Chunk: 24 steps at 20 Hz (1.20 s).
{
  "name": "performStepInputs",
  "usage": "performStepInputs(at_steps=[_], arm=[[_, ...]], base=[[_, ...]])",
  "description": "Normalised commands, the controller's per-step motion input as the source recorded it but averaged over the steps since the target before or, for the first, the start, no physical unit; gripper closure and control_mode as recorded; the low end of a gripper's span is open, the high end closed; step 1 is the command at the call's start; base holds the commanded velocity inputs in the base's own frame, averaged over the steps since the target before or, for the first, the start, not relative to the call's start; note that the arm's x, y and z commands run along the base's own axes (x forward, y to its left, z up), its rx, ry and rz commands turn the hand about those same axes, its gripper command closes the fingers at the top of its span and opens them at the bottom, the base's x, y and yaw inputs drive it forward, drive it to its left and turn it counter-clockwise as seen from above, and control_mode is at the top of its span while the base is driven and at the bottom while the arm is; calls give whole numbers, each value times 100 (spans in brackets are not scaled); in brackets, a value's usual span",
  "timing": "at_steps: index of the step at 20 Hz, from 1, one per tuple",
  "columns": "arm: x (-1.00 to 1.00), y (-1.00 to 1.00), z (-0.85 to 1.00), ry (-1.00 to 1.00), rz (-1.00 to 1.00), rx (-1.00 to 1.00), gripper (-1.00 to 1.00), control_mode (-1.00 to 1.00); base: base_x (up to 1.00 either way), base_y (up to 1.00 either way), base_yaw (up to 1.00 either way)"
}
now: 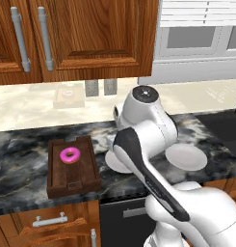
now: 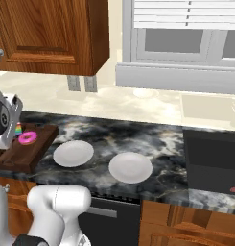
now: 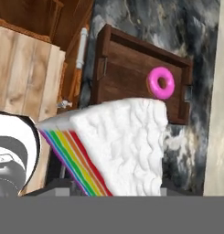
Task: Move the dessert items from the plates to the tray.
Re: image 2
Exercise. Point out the grey wall socket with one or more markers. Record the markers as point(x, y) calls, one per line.
point(73, 83)
point(90, 84)

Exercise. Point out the silver drawer knob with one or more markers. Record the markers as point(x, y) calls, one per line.
point(6, 187)

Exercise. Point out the brown wooden wall cupboard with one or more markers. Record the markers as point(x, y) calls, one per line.
point(51, 32)

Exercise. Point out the pink frosted donut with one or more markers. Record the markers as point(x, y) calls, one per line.
point(28, 138)

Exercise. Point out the dark wooden tray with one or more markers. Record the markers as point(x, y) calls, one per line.
point(35, 144)

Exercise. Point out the grey window with blinds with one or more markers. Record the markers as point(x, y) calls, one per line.
point(176, 41)

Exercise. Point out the rainbow cake slice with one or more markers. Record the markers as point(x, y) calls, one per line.
point(18, 129)

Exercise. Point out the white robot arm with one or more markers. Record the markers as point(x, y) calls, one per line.
point(55, 205)

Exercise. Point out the black dishwasher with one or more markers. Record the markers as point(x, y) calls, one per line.
point(122, 224)

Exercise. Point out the brown wooden base cupboard door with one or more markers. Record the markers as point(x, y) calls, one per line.
point(189, 226)

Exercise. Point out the white round plate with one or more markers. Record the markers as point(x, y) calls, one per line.
point(73, 153)
point(130, 167)

